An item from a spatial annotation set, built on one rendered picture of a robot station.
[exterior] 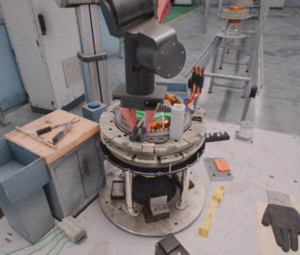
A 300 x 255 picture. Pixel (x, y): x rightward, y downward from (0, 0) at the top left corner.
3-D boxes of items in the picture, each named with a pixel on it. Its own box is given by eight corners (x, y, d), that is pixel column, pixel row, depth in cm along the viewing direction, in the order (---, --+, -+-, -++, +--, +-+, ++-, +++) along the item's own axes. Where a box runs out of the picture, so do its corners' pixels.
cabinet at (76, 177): (67, 227, 75) (48, 164, 61) (31, 202, 84) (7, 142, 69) (107, 188, 89) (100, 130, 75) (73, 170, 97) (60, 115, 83)
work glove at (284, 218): (313, 262, 66) (316, 257, 65) (260, 244, 70) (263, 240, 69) (301, 198, 85) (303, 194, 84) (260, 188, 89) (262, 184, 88)
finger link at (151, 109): (155, 142, 49) (156, 101, 44) (121, 139, 50) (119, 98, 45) (159, 126, 54) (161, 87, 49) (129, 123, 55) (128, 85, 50)
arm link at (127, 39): (145, 24, 44) (117, 26, 42) (166, 29, 39) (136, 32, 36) (145, 61, 48) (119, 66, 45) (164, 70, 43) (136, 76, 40)
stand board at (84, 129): (48, 165, 61) (45, 158, 59) (6, 142, 69) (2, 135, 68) (101, 130, 75) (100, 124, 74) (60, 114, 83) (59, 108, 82)
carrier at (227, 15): (226, 31, 344) (231, 8, 327) (251, 35, 319) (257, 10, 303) (210, 35, 323) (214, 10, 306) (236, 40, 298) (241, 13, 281)
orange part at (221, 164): (230, 171, 95) (231, 169, 94) (218, 171, 94) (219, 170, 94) (224, 160, 100) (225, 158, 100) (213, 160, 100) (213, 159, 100)
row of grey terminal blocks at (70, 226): (90, 236, 72) (87, 227, 70) (77, 248, 69) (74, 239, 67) (69, 219, 78) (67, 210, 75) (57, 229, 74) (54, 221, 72)
